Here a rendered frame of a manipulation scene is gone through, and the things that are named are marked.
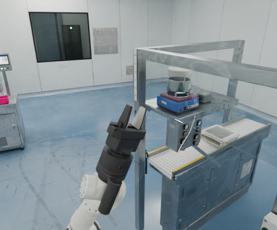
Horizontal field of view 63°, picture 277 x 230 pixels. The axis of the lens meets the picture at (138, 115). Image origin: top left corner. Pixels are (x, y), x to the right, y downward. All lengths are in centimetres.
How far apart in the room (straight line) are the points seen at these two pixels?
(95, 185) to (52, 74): 580
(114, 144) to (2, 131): 320
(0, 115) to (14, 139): 41
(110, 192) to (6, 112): 310
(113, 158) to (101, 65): 601
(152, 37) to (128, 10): 104
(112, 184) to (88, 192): 7
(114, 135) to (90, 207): 26
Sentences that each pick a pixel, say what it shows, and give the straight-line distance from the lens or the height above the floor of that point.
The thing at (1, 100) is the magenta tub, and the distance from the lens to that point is 358.
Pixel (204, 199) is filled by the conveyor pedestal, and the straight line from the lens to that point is 221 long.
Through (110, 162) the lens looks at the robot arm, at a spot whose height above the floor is 148.
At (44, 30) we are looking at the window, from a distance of 623.
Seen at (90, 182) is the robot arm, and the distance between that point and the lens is 65.
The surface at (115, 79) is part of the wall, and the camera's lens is 677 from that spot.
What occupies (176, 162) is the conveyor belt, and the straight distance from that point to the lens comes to 172.
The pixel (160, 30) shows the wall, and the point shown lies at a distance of 720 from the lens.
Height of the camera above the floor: 182
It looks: 23 degrees down
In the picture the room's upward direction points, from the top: straight up
